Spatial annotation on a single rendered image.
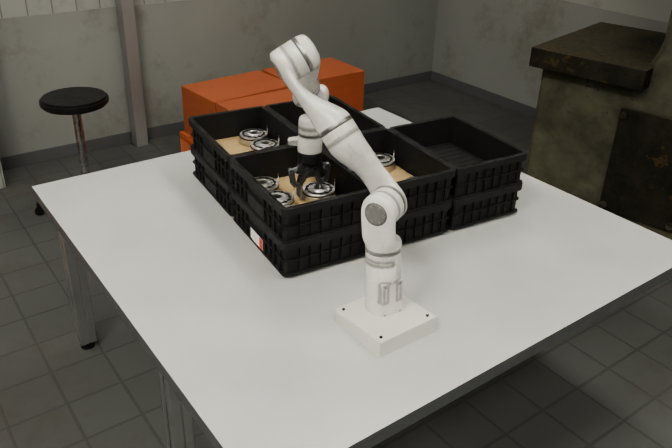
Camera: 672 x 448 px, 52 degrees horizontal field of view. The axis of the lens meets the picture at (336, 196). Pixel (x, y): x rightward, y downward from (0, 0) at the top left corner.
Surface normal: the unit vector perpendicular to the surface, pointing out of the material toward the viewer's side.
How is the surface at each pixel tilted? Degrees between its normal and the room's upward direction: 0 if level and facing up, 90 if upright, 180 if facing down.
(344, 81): 90
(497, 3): 90
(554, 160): 90
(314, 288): 0
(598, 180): 90
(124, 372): 0
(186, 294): 0
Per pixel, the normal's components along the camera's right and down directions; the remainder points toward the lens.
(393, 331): -0.02, -0.91
